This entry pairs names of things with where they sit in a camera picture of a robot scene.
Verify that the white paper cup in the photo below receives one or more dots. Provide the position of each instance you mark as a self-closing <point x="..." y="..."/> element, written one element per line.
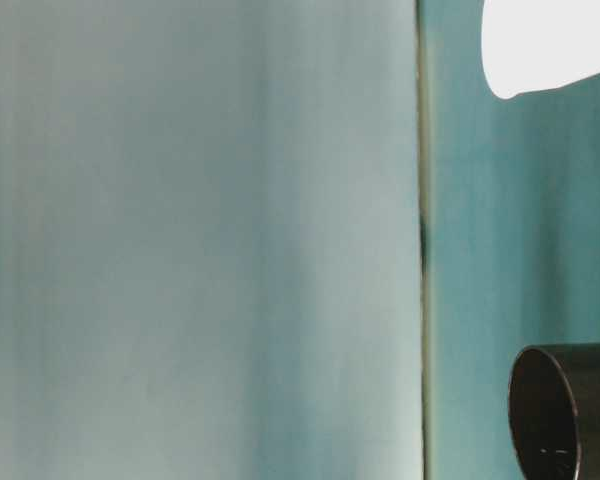
<point x="545" y="40"/>

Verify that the blue-green backdrop sheet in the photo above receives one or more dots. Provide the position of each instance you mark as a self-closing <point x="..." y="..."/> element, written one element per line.
<point x="180" y="225"/>

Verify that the blue-green table cloth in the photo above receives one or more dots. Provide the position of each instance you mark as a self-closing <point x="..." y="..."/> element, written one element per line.
<point x="480" y="225"/>

